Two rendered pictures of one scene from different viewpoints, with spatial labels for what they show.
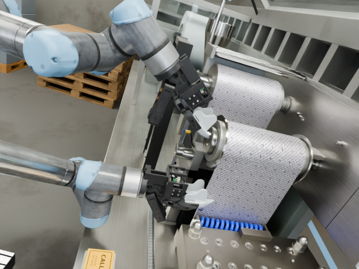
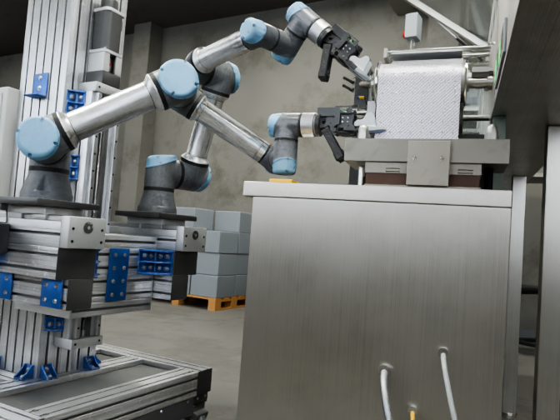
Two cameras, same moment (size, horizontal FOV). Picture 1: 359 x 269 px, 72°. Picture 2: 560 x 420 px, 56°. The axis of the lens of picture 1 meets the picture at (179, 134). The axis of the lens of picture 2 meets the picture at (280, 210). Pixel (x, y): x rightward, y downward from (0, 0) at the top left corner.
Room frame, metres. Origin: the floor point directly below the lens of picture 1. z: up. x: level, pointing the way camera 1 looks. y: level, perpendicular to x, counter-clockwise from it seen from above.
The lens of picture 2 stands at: (-0.87, -0.75, 0.75)
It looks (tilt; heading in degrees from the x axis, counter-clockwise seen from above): 3 degrees up; 34
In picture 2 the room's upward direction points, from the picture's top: 4 degrees clockwise
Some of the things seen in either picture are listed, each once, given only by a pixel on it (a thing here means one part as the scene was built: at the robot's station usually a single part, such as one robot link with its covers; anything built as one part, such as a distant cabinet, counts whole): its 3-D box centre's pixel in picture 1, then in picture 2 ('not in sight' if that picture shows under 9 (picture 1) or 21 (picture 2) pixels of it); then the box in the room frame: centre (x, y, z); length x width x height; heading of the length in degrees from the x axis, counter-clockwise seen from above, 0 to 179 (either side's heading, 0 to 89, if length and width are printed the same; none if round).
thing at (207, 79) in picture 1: (201, 82); not in sight; (0.85, -0.01, 1.34); 0.06 x 0.06 x 0.06; 14
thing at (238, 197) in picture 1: (242, 199); (416, 124); (0.58, -0.23, 1.11); 0.23 x 0.01 x 0.18; 104
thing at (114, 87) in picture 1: (90, 64); not in sight; (3.54, 1.59, 0.41); 1.15 x 0.79 x 0.82; 94
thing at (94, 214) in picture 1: (94, 201); (283, 157); (0.50, 0.16, 1.01); 0.11 x 0.08 x 0.11; 46
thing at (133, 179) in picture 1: (132, 181); (311, 125); (0.51, 0.08, 1.11); 0.08 x 0.05 x 0.08; 14
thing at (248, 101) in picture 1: (229, 151); (421, 124); (0.77, -0.18, 1.16); 0.39 x 0.23 x 0.51; 14
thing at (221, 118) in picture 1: (215, 141); (379, 85); (0.61, -0.10, 1.25); 0.15 x 0.01 x 0.15; 14
